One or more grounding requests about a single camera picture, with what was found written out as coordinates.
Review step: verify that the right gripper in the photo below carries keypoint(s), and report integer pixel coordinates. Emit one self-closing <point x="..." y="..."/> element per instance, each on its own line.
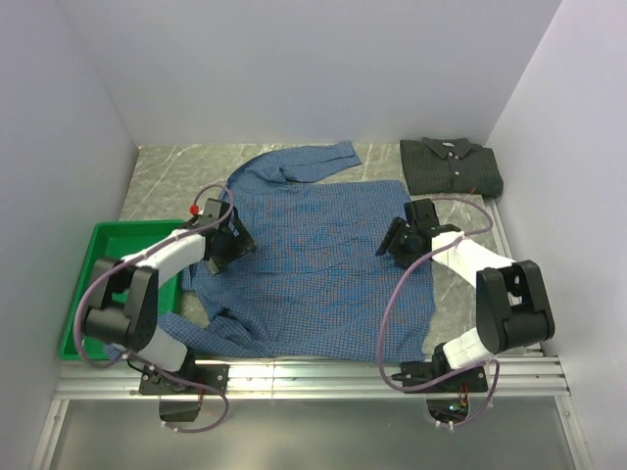
<point x="399" y="224"/>

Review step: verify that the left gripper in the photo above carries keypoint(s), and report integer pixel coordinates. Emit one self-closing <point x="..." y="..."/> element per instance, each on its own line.
<point x="242" y="244"/>

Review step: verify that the blue plaid long sleeve shirt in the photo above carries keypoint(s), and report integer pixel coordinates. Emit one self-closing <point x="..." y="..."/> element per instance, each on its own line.
<point x="313" y="286"/>

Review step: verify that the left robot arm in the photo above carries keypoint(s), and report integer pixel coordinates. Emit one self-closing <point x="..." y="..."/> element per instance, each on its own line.
<point x="120" y="307"/>

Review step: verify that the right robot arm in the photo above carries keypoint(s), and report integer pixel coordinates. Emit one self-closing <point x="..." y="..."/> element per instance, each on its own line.
<point x="512" y="307"/>

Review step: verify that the folded dark striped shirt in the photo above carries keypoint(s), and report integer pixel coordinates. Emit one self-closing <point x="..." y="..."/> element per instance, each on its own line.
<point x="450" y="166"/>

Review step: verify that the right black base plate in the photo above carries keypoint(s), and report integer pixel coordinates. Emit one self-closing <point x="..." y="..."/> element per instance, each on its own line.
<point x="418" y="373"/>

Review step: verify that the aluminium mounting rail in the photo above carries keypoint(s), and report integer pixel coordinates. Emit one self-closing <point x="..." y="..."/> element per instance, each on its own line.
<point x="520" y="376"/>

